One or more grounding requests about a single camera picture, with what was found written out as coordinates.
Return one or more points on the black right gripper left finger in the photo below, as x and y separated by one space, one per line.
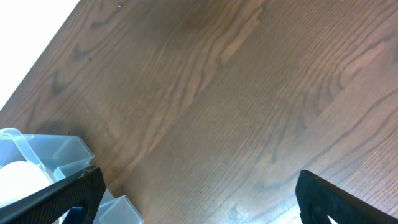
77 196

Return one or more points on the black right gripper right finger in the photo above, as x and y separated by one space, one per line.
322 202

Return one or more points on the large beige bowl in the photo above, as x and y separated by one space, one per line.
20 179

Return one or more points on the clear plastic storage bin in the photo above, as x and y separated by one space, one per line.
57 156

